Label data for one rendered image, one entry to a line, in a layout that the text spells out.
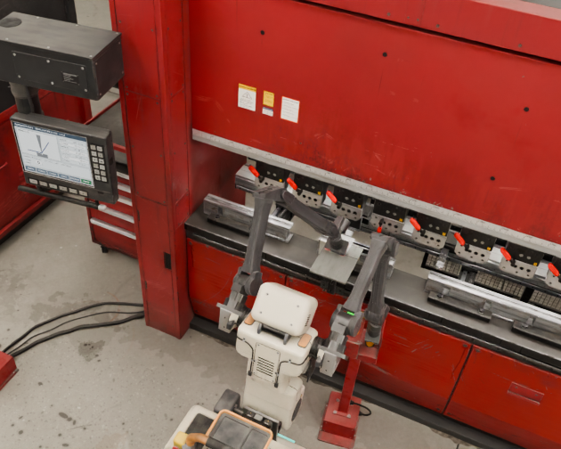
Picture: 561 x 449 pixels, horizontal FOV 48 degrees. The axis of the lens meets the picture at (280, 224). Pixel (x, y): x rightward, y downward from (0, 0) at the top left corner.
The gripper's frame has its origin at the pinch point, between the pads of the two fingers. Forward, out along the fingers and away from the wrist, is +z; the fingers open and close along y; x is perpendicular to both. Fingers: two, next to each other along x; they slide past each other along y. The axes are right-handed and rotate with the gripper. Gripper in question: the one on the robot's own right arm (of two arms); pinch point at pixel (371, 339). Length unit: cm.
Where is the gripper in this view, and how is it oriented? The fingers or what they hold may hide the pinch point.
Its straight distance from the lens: 306.2
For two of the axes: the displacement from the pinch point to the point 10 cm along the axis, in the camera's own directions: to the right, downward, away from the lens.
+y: 2.6, -8.0, 5.4
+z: 0.1, 5.7, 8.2
